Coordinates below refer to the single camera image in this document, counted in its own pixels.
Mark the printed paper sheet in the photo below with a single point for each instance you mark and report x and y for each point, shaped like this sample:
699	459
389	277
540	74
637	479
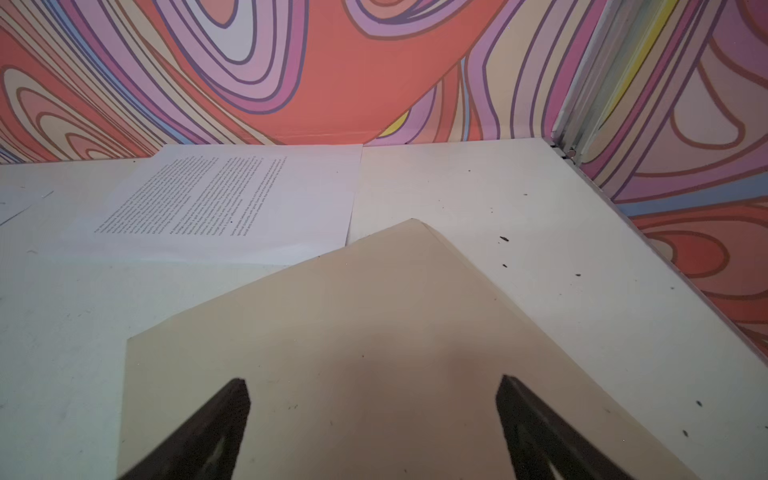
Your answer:
266	205
16	199

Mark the printed paper sheet back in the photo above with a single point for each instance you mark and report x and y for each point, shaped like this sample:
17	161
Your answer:
266	205

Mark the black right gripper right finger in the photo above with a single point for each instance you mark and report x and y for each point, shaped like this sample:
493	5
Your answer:
541	444

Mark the aluminium frame post right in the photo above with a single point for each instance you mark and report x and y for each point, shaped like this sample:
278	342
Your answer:
623	39

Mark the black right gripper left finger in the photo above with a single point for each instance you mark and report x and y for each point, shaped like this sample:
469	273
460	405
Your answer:
206	445

